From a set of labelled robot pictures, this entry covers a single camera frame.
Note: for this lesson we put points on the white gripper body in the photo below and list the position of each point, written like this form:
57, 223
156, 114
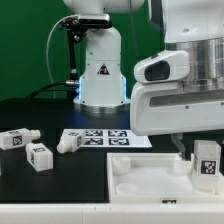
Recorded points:
164, 108

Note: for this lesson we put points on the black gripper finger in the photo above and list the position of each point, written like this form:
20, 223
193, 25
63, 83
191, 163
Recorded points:
177, 140

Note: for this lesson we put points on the white square tabletop tray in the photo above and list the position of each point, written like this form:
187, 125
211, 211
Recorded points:
157, 178

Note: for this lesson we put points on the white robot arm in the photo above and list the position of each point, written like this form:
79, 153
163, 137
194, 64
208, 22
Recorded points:
195, 26

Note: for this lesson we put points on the white marker sheet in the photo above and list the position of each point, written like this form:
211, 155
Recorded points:
117, 138

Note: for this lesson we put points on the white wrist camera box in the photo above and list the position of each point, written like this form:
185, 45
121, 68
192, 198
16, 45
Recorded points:
166, 66

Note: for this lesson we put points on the white front rail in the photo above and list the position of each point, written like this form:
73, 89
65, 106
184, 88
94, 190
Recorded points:
112, 214

